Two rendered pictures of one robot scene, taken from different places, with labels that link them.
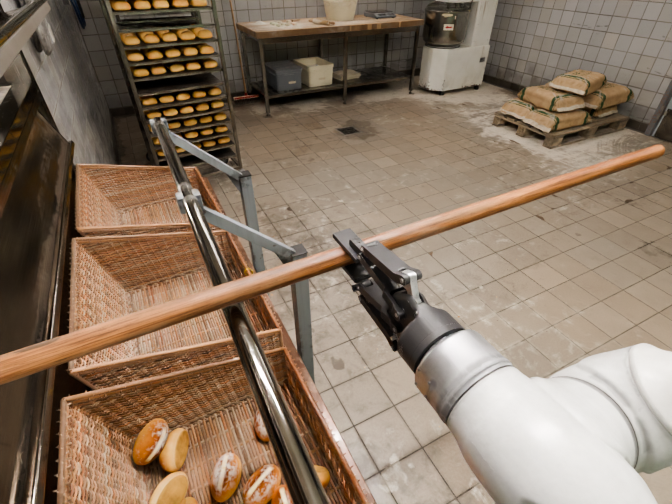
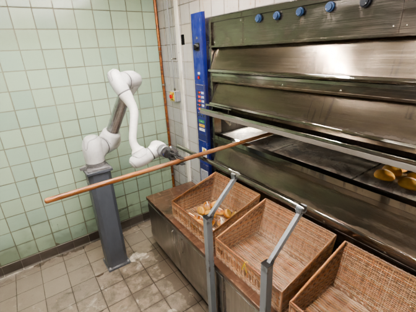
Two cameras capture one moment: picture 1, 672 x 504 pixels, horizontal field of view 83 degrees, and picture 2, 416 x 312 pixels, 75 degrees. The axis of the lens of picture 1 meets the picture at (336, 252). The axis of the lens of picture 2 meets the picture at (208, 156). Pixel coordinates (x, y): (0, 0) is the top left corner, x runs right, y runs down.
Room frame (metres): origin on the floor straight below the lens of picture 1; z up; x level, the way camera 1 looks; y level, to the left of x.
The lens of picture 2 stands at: (2.13, -0.05, 1.88)
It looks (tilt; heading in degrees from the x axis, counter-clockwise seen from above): 21 degrees down; 173
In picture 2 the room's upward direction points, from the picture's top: 3 degrees counter-clockwise
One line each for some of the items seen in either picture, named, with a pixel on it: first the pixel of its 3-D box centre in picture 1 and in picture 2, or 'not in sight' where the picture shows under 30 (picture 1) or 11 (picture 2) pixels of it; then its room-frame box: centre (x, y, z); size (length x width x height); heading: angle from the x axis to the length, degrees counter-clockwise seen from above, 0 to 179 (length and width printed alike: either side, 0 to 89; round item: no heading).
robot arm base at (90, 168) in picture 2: not in sight; (93, 164); (-0.06, -0.74, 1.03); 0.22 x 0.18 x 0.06; 118
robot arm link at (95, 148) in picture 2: not in sight; (93, 148); (-0.08, -0.71, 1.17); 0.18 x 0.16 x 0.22; 154
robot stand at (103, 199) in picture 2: not in sight; (107, 218); (-0.07, -0.72, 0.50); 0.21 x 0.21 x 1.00; 28
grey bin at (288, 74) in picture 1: (282, 75); not in sight; (5.13, 0.67, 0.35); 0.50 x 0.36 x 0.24; 27
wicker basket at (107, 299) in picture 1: (176, 299); (272, 246); (0.82, 0.49, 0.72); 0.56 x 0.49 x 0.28; 28
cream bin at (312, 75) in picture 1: (313, 71); not in sight; (5.32, 0.29, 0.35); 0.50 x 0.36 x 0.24; 28
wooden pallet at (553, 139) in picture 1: (559, 120); not in sight; (4.28, -2.51, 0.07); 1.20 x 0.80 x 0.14; 117
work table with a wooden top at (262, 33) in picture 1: (332, 61); not in sight; (5.45, 0.04, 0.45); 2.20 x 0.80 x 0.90; 117
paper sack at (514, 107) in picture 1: (531, 106); not in sight; (4.31, -2.16, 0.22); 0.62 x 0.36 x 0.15; 122
